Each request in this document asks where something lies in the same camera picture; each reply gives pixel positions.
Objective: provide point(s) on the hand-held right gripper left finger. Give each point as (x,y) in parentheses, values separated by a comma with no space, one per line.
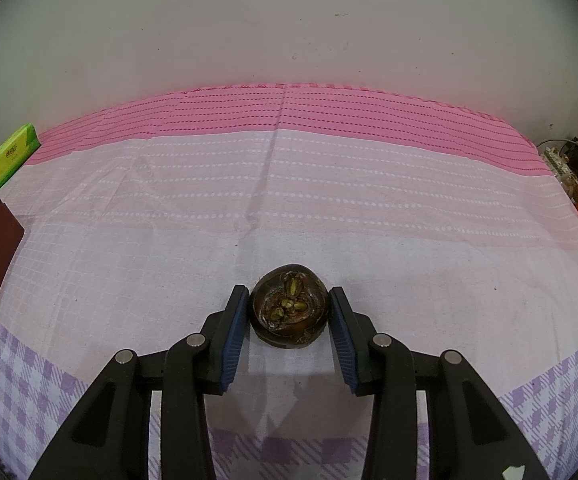
(234,340)

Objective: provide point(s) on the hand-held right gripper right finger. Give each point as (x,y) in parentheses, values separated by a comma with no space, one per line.
(343,340)

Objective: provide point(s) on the dark brown mangosteen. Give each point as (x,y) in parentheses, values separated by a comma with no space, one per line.
(289,310)

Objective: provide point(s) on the pink and purple checked tablecloth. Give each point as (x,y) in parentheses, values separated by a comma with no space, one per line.
(369,200)

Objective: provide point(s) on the green tissue pack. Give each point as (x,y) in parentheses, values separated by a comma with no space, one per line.
(11,156)

